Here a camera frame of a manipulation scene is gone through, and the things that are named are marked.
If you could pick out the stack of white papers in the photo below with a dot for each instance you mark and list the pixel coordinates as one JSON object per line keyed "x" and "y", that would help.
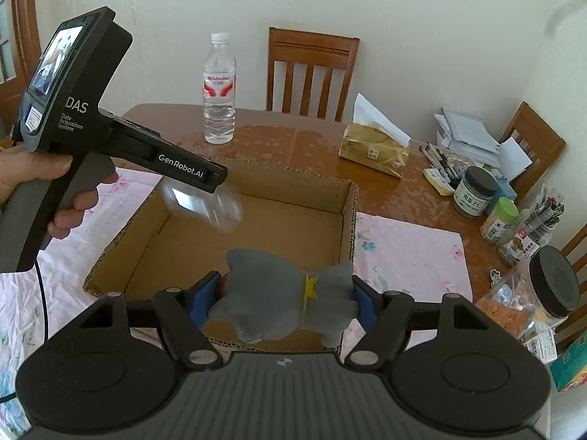
{"x": 468, "y": 137}

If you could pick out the pink floral tablecloth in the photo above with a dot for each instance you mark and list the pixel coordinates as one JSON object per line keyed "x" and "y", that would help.
{"x": 389, "y": 254}

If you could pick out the small jar green lid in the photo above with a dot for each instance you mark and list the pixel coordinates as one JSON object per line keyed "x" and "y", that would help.
{"x": 504, "y": 214}

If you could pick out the clear plastic water bottle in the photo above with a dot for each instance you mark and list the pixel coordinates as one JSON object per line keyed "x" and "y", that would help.
{"x": 219, "y": 91}

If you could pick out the small white box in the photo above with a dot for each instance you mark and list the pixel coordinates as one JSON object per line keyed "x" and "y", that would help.
{"x": 543, "y": 346}

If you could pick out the bundle of pens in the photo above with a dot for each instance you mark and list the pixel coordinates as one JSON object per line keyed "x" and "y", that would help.
{"x": 450, "y": 166}

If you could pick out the open cardboard box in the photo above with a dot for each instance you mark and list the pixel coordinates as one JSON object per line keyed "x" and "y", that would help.
{"x": 307, "y": 219}

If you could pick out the wooden chair right side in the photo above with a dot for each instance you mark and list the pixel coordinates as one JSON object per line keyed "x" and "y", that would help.
{"x": 574, "y": 324}

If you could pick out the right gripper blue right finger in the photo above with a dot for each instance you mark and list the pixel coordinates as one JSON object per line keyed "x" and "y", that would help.
{"x": 384, "y": 317}

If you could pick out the grey elephant toy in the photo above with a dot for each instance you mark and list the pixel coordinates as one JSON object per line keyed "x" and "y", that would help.
{"x": 266, "y": 298}

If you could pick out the clear plastic jar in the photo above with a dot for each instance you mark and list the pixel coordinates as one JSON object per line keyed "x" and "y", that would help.
{"x": 221, "y": 209}

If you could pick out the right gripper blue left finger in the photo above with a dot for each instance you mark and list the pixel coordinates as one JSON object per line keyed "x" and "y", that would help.
{"x": 182, "y": 313}

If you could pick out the wooden chair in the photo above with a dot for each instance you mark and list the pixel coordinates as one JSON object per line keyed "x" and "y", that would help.
{"x": 574, "y": 324}
{"x": 312, "y": 51}
{"x": 542, "y": 145}

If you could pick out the wooden chair far right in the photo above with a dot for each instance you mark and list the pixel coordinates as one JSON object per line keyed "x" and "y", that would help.
{"x": 542, "y": 145}

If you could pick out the yellow sticky note pad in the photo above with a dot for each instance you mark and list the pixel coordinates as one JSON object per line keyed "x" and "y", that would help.
{"x": 438, "y": 182}

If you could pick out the person's left hand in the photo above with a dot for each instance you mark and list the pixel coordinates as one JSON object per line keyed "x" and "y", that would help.
{"x": 18, "y": 166}

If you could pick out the gold tissue pack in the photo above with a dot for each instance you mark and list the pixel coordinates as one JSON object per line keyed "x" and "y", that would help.
{"x": 374, "y": 141}

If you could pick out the large jar black lid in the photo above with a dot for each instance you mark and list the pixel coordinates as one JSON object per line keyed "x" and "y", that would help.
{"x": 529, "y": 299}

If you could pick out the wooden door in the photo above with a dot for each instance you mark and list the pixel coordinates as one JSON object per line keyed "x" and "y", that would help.
{"x": 20, "y": 52}

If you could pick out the glass jar black lid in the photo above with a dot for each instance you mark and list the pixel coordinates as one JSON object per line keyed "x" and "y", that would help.
{"x": 474, "y": 192}

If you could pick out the wooden chair far side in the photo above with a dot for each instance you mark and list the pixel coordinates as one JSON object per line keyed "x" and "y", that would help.
{"x": 312, "y": 51}

